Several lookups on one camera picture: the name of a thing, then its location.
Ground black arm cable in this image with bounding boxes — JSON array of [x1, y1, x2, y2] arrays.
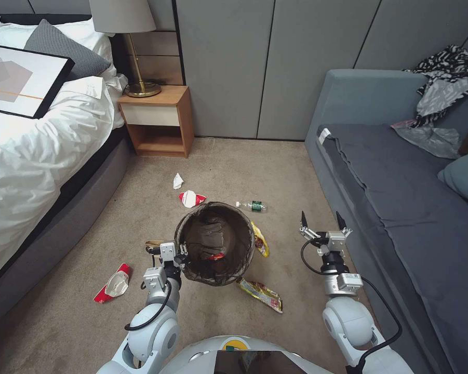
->
[[124, 278, 173, 332], [346, 275, 404, 368]]

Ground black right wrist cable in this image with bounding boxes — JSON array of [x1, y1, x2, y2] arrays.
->
[[300, 236, 325, 276]]

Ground blue cushion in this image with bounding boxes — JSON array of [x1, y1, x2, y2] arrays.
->
[[437, 146, 468, 213]]

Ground white duvet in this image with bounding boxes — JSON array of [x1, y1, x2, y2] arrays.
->
[[0, 15, 130, 292]]

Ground wooden nightstand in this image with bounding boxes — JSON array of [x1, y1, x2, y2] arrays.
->
[[116, 84, 196, 159]]

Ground black white patterned cloth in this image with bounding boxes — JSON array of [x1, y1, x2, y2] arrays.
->
[[403, 44, 468, 130]]

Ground flattened red white carton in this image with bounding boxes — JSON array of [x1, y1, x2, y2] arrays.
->
[[178, 190, 208, 208]]

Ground black framed picture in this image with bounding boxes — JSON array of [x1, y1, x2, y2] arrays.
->
[[0, 42, 76, 120]]

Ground grey plastic bag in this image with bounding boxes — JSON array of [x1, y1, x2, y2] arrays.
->
[[390, 118, 463, 160]]

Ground white pillow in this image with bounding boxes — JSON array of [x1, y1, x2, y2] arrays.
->
[[0, 15, 116, 78]]

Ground brass lamp grey shade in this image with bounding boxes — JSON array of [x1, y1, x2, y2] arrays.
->
[[88, 0, 163, 99]]

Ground dark grey sofa cover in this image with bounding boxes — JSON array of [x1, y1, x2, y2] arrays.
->
[[318, 123, 468, 374]]

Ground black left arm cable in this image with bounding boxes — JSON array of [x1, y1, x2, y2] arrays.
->
[[124, 278, 173, 332]]

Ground black mesh trash bin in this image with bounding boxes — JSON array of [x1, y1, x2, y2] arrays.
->
[[173, 201, 256, 287]]

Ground long yellow red snack wrapper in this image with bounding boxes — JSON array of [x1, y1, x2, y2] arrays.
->
[[235, 277, 284, 314]]

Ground wooden headboard panel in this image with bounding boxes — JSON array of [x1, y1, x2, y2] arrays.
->
[[122, 30, 186, 87]]

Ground grey textured pillow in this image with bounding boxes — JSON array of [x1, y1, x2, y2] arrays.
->
[[23, 18, 112, 81]]

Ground long red white wrapper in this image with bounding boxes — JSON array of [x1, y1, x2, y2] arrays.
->
[[92, 263, 132, 304]]

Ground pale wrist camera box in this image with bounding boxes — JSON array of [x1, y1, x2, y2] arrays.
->
[[327, 232, 347, 255], [159, 242, 177, 262]]

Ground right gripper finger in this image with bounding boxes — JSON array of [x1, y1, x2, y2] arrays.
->
[[299, 210, 322, 244], [336, 211, 353, 239]]

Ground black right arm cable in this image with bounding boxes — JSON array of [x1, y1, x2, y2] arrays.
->
[[346, 275, 404, 368]]

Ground plastic bottle green label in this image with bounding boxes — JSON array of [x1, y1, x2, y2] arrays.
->
[[235, 199, 267, 214]]

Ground grey bed frame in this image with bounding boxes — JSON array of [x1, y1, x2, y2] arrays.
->
[[0, 126, 136, 332]]

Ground blue grey sofa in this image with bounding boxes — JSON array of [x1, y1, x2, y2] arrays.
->
[[304, 69, 468, 374]]

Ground grey crumpled paper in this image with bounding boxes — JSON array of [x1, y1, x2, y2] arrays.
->
[[196, 221, 225, 248]]

